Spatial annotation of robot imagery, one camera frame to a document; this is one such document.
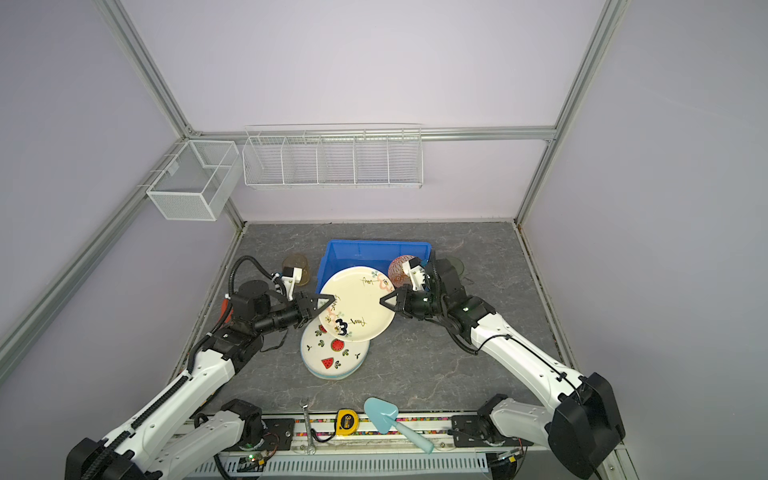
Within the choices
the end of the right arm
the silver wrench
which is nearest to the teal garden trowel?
the silver wrench

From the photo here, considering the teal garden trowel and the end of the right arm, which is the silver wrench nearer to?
the teal garden trowel

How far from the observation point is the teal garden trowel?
2.51 feet
